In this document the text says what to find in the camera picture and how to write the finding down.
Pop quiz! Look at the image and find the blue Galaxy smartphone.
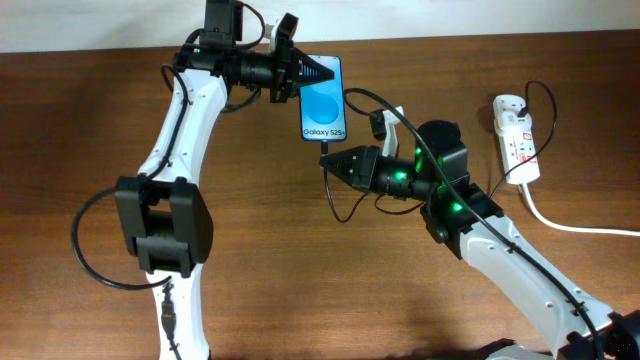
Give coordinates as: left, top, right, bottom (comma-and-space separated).
300, 55, 347, 142

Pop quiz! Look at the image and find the white power strip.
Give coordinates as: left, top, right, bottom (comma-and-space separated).
496, 130, 540, 185

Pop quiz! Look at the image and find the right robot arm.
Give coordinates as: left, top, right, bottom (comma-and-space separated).
320, 120, 639, 359

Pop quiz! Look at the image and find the white USB charger adapter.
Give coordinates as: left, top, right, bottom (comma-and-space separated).
493, 94, 532, 136

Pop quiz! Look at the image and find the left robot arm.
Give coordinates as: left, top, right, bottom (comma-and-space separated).
114, 1, 334, 359

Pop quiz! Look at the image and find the black USB charging cable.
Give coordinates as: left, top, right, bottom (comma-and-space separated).
319, 80, 559, 224

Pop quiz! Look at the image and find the white power strip cord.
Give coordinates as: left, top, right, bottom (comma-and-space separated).
521, 182, 640, 238

